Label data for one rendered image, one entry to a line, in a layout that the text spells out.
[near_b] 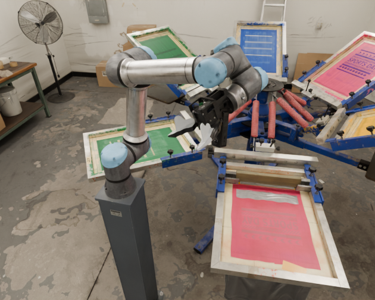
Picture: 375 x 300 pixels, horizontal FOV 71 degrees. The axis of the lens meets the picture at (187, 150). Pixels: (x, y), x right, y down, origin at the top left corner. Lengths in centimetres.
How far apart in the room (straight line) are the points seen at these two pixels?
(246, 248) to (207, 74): 94
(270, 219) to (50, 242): 204
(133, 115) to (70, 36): 537
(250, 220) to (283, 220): 18
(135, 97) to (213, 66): 49
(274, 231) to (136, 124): 90
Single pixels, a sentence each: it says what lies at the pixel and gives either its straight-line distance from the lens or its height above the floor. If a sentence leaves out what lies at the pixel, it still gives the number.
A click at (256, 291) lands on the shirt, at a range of 164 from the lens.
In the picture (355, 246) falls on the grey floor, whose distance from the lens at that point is 297.
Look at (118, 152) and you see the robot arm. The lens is 119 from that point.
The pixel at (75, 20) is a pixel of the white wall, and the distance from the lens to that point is 631.
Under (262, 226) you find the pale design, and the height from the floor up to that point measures 95.
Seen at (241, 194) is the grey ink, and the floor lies 96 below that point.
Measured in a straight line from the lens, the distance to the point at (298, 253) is 147.
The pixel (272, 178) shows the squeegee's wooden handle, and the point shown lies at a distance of 167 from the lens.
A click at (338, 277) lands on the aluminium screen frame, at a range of 143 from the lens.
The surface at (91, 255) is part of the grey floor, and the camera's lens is 264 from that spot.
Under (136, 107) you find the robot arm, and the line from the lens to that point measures 114.
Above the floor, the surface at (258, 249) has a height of 95.
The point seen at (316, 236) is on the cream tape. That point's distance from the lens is 157.
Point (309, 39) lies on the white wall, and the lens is 569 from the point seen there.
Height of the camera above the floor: 210
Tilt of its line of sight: 35 degrees down
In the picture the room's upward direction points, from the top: straight up
